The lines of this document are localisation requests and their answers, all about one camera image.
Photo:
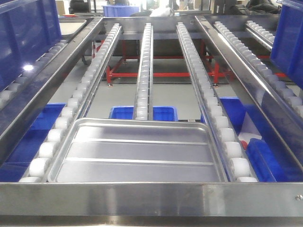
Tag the large blue crate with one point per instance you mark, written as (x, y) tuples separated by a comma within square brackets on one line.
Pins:
[(287, 51), (28, 28)]

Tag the left steel lane divider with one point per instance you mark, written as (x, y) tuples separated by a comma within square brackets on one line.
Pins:
[(18, 115)]

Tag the small ribbed silver tray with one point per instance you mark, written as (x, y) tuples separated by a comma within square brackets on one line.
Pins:
[(112, 150)]

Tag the blue bin below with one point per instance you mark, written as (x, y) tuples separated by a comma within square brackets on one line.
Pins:
[(269, 161), (160, 113), (19, 160)]

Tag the white tray far left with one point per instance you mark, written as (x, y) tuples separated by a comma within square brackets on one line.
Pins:
[(71, 26)]

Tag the large blue crate right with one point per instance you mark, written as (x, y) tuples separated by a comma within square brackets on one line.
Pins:
[(287, 51)]

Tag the red metal floor frame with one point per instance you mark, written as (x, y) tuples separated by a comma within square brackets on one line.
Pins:
[(169, 65)]

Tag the white roller track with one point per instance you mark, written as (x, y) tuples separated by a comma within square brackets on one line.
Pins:
[(143, 106), (75, 108), (229, 150)]

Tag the blue bin below left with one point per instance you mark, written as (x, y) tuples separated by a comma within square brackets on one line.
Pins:
[(19, 160)]

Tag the distant blue bin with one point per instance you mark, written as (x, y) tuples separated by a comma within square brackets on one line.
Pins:
[(119, 10)]

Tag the blue bin below right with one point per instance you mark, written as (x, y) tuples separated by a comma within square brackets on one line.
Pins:
[(269, 161)]

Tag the left white roller track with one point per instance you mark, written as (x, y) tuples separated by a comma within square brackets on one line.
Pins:
[(75, 108)]

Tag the far left roller track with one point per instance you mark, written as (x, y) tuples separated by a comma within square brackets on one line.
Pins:
[(28, 73)]

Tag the steel shelf front rail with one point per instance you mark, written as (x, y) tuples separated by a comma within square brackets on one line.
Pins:
[(152, 199)]

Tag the blue bin below centre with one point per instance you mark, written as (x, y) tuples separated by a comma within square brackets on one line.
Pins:
[(160, 113)]

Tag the large blue crate left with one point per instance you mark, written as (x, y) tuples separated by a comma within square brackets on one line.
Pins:
[(28, 28)]

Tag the right white roller track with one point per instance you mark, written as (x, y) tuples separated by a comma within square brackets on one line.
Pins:
[(229, 150)]

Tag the middle white roller track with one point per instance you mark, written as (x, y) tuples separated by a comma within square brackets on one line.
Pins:
[(143, 106)]

